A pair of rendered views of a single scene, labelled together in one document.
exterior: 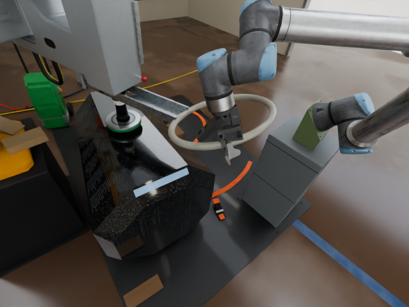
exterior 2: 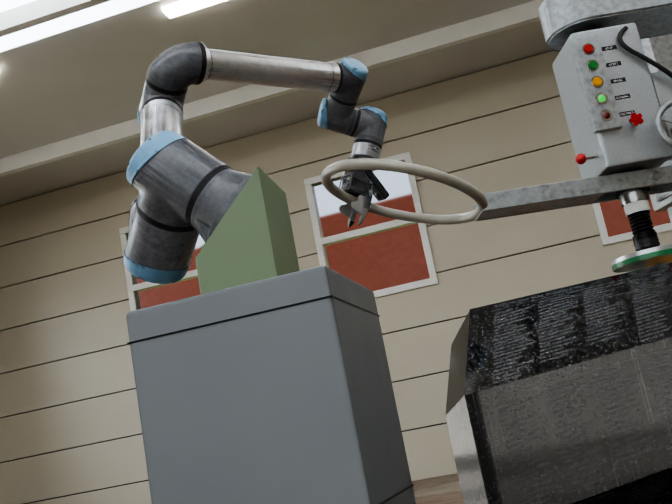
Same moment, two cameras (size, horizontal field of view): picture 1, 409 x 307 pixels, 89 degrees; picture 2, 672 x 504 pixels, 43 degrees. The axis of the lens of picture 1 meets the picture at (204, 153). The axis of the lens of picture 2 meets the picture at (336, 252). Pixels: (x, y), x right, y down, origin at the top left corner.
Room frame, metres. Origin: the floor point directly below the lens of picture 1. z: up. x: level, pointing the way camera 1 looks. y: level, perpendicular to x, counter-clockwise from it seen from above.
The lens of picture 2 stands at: (2.80, -1.35, 0.55)
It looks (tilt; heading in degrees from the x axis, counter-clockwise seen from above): 12 degrees up; 152
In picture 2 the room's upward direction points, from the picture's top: 11 degrees counter-clockwise
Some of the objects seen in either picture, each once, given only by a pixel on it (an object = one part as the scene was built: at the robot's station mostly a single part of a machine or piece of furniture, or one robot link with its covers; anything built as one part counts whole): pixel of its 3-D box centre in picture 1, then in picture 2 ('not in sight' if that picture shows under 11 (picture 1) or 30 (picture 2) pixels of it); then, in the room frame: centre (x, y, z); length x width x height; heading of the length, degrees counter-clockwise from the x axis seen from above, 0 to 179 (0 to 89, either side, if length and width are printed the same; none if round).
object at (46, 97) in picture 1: (42, 88); not in sight; (1.95, 1.86, 0.43); 0.35 x 0.35 x 0.87; 28
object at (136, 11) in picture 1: (133, 33); (595, 84); (1.14, 0.44, 1.38); 0.08 x 0.03 x 0.28; 66
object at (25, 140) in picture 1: (25, 140); not in sight; (0.84, 1.07, 0.81); 0.20 x 0.10 x 0.05; 141
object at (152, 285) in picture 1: (143, 291); not in sight; (0.31, 0.28, 0.02); 0.25 x 0.10 x 0.01; 130
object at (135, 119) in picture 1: (123, 119); (649, 255); (1.06, 0.55, 0.89); 0.21 x 0.21 x 0.01
